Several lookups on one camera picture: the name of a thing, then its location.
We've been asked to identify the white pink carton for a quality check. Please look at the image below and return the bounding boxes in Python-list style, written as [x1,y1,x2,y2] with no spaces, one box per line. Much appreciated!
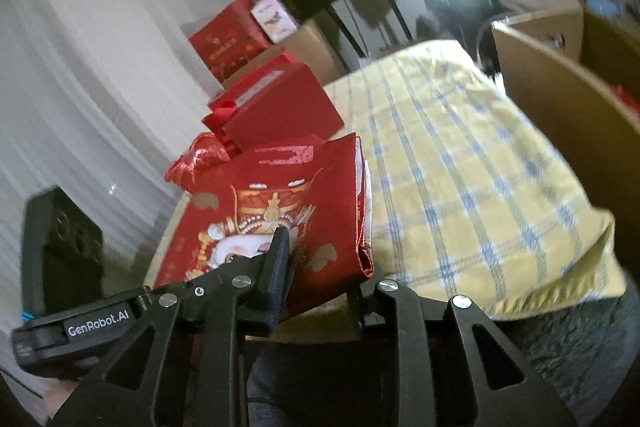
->
[250,0,301,45]

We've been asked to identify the large closed cardboard carton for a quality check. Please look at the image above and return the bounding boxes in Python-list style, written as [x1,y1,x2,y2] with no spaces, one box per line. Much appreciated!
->
[275,19,343,82]

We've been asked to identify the red raffia string ball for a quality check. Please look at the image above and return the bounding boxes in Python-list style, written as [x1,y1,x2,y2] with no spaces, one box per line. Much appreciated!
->
[165,132,241,192]

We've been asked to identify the white curtain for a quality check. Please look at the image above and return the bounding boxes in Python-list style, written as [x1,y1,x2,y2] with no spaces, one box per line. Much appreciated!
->
[0,0,211,408]

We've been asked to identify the red cartoon print gift box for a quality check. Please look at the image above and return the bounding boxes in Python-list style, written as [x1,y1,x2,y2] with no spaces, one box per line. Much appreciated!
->
[154,132,376,323]

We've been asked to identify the person's left hand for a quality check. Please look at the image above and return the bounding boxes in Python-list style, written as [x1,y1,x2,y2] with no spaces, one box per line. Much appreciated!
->
[44,379,81,423]

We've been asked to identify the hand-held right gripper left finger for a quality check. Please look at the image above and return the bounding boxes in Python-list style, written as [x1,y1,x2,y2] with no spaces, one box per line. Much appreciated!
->
[50,227,296,427]

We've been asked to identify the red gold patterned box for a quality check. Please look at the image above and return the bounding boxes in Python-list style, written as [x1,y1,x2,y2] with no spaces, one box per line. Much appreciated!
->
[189,0,273,82]

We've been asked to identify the red gift box with ribbon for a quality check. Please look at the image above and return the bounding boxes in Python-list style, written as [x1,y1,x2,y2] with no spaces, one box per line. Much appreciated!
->
[201,63,346,152]

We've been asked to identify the red chocolate gift bag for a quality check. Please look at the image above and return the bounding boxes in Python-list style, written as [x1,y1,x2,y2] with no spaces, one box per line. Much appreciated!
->
[220,48,301,95]

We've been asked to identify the grey fuzzy cloth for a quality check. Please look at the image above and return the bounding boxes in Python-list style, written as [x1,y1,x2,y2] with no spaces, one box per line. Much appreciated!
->
[500,287,640,427]

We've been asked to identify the yellow plaid tablecloth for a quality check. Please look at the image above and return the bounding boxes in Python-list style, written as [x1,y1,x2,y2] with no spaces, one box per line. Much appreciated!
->
[142,39,628,343]

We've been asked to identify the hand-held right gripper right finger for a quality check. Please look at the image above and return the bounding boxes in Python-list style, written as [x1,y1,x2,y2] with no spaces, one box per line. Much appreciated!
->
[350,279,576,427]

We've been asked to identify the white cable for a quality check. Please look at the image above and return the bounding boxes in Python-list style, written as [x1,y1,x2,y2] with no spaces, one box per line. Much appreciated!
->
[475,14,501,58]

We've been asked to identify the brown cardboard box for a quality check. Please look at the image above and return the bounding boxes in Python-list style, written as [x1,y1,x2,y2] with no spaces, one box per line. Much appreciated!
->
[491,9,640,195]

